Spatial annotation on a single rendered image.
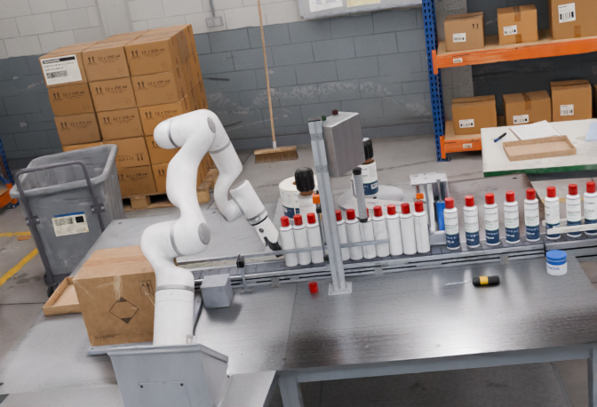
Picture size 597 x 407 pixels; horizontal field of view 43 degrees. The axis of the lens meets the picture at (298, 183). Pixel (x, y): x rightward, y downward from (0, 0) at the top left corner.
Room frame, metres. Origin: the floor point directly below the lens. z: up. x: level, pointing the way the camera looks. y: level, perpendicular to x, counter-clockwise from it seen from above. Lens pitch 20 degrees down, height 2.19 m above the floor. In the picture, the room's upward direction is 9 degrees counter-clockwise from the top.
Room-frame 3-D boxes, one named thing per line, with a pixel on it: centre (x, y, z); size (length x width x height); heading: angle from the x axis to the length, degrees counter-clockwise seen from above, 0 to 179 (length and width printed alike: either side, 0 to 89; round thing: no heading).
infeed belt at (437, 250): (2.71, -0.07, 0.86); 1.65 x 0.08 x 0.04; 82
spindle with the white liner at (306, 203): (3.00, -0.03, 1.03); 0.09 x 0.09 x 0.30
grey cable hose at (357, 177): (2.59, -0.22, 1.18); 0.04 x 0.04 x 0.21
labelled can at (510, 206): (2.62, -0.77, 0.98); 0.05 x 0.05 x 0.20
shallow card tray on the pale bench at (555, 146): (3.78, -1.28, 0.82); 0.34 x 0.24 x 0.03; 81
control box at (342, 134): (2.62, -0.16, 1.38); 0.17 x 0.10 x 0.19; 137
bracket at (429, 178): (2.76, -0.50, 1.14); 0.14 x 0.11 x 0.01; 82
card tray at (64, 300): (2.85, 0.92, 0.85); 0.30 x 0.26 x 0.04; 82
